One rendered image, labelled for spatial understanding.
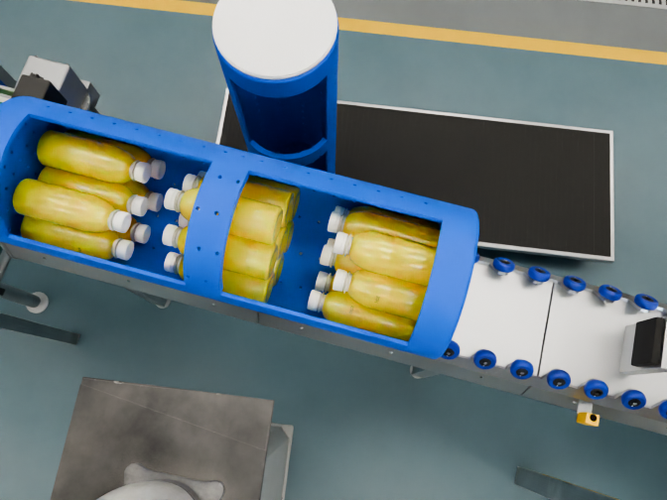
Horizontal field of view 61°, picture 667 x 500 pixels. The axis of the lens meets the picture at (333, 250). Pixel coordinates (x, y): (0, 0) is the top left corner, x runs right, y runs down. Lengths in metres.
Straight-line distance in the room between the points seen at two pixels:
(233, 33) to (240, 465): 0.90
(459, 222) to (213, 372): 1.38
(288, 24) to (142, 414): 0.87
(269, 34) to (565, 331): 0.90
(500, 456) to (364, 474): 0.48
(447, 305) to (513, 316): 0.35
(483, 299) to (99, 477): 0.82
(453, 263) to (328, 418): 1.28
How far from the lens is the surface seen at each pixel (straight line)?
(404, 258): 0.97
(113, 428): 1.18
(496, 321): 1.26
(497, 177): 2.23
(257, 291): 1.06
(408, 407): 2.14
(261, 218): 0.99
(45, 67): 1.66
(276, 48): 1.33
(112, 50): 2.73
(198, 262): 0.99
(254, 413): 1.12
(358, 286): 1.00
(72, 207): 1.13
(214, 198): 0.97
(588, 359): 1.32
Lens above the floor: 2.12
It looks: 75 degrees down
